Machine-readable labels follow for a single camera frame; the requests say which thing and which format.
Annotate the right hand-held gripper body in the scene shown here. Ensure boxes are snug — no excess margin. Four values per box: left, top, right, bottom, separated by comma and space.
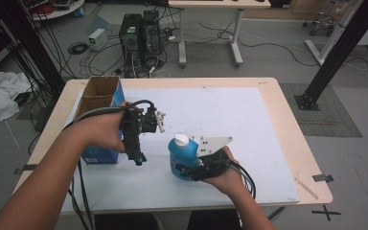
189, 135, 234, 182

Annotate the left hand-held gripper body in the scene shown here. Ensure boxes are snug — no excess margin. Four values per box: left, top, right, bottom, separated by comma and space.
119, 106, 167, 150

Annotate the blue spray bottle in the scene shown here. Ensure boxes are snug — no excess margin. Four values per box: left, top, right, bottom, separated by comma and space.
167, 133, 205, 182

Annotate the person's left hand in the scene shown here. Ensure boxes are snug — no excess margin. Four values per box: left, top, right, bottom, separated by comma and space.
76, 101, 130, 154

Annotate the person's right hand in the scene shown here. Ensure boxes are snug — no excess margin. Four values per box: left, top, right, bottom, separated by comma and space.
203, 145, 249, 197

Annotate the white table mat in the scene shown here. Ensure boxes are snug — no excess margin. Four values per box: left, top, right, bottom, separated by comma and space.
60, 86, 301, 215

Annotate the cardboard box with blue sides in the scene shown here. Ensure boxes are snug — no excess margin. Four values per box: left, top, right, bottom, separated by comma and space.
72, 76, 127, 166

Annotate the person's right leg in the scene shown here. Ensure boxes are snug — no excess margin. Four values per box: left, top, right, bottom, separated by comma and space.
186, 209, 242, 230

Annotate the person's leg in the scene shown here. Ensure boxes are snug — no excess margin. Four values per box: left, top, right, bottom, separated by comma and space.
186, 209, 242, 230
94, 212, 159, 230

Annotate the person's left leg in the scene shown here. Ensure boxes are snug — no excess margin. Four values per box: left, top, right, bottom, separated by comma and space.
94, 212, 159, 230

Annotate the light wooden table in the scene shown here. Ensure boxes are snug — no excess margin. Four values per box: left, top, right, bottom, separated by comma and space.
12, 77, 334, 219

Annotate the black computer tower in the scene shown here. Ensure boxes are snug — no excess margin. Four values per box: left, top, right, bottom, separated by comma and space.
140, 10, 165, 66
118, 13, 143, 78

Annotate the small white device box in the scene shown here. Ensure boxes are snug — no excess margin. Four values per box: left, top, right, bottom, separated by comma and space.
87, 28, 109, 52

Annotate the thin wooden stick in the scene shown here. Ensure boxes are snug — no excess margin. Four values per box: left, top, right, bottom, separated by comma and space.
294, 177, 320, 201

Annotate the black tape strip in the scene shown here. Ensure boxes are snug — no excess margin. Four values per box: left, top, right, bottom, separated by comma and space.
12, 163, 39, 176

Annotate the small black tape piece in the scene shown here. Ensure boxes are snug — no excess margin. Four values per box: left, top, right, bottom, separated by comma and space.
311, 173, 334, 184

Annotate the grey floor mat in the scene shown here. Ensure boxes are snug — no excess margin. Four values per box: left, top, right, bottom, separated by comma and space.
279, 82, 363, 139

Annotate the black tape cross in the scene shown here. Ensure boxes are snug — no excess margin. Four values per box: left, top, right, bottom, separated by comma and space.
310, 204, 342, 222

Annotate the round white table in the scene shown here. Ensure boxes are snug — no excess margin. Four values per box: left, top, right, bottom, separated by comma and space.
22, 0, 85, 22

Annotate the white desk with legs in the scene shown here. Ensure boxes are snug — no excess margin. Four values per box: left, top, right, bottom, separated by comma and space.
168, 0, 272, 69

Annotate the white metal stand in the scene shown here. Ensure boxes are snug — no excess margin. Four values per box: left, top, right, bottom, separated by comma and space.
305, 0, 363, 66

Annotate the wheeled chair base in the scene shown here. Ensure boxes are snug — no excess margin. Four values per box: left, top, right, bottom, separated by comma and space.
301, 11, 338, 37

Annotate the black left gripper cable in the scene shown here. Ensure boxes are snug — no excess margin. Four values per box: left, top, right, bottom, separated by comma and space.
61, 99, 157, 230

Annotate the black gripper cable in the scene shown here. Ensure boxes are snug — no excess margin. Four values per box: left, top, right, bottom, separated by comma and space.
61, 99, 157, 230
228, 159, 286, 224

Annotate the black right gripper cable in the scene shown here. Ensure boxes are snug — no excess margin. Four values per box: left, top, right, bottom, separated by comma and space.
228, 159, 286, 224

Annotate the coiled black cable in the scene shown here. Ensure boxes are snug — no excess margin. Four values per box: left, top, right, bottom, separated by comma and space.
67, 41, 90, 56

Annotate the black metal frame post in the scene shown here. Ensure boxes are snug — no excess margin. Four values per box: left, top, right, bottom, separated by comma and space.
0, 0, 66, 97

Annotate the black metal post with base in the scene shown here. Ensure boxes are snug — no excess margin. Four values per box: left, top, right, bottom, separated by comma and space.
293, 0, 368, 112

